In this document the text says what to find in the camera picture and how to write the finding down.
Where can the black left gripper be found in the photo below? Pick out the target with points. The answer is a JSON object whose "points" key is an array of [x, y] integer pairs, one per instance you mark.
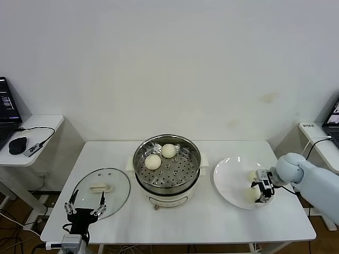
{"points": [[80, 215]]}

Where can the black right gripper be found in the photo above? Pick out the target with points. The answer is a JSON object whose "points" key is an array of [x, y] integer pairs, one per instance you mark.
{"points": [[267, 190]]}

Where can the white steamed baozi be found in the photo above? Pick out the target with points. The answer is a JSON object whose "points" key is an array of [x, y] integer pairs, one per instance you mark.
{"points": [[251, 176], [168, 150], [152, 162], [250, 195]]}

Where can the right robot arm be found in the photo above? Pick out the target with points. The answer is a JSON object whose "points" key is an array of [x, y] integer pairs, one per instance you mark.
{"points": [[317, 182]]}

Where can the stainless steel steamer basket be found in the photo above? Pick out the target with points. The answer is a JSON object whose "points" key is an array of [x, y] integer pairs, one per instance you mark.
{"points": [[180, 172]]}

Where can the white round plate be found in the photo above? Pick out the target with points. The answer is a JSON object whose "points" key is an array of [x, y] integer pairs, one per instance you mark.
{"points": [[227, 180]]}

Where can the white table leg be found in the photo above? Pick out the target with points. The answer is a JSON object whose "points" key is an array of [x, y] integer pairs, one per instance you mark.
{"points": [[254, 249], [100, 249]]}

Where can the white side table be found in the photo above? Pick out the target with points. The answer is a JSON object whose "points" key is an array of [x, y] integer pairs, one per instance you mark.
{"points": [[39, 121], [325, 153]]}

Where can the grey usb device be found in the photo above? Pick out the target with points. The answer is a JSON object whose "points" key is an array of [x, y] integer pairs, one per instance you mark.
{"points": [[33, 149]]}

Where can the white label sticker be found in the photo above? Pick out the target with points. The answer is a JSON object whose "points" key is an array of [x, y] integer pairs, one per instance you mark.
{"points": [[308, 126]]}

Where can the cream electric cooker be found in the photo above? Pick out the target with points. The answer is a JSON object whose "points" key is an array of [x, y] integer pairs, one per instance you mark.
{"points": [[169, 198]]}

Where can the black computer mouse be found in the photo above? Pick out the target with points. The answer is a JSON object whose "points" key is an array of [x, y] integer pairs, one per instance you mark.
{"points": [[18, 145]]}

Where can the open dark laptop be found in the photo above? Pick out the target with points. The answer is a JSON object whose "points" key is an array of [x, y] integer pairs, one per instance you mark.
{"points": [[332, 127], [6, 105]]}

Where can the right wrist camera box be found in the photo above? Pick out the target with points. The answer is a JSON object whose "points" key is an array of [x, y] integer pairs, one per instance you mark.
{"points": [[263, 175]]}

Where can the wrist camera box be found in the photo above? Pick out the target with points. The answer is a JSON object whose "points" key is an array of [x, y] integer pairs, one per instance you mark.
{"points": [[71, 242], [263, 175]]}

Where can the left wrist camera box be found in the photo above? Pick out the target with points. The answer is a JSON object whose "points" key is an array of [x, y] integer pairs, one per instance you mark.
{"points": [[71, 242]]}

